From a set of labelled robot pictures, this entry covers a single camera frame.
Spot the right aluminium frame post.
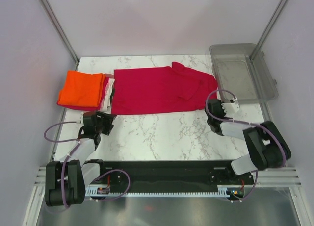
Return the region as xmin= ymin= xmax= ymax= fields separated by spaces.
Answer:
xmin=249 ymin=0 xmax=289 ymax=61

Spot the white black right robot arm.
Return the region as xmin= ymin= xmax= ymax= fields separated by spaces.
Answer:
xmin=205 ymin=99 xmax=292 ymax=184

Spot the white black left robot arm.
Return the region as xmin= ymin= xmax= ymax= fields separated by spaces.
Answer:
xmin=44 ymin=111 xmax=117 ymax=209

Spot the crimson red t shirt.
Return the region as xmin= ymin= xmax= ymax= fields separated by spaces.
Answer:
xmin=111 ymin=62 xmax=218 ymax=115

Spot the white slotted cable duct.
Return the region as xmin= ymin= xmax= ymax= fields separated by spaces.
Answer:
xmin=85 ymin=185 xmax=243 ymax=200

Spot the aluminium frame post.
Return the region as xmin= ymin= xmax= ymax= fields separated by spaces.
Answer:
xmin=39 ymin=0 xmax=80 ymax=67
xmin=249 ymin=0 xmax=289 ymax=61

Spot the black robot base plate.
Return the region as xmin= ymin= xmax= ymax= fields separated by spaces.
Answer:
xmin=92 ymin=159 xmax=254 ymax=192

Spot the folded pink white shirts stack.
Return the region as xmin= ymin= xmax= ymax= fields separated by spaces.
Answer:
xmin=59 ymin=74 xmax=115 ymax=111

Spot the clear grey plastic bin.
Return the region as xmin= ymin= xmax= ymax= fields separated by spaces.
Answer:
xmin=209 ymin=43 xmax=278 ymax=105

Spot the folded orange t shirt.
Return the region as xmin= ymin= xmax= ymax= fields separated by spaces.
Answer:
xmin=57 ymin=71 xmax=105 ymax=107

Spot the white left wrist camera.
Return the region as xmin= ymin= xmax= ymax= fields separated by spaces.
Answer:
xmin=76 ymin=115 xmax=83 ymax=124

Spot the left aluminium frame post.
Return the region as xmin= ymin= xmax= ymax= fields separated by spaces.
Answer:
xmin=39 ymin=0 xmax=80 ymax=67

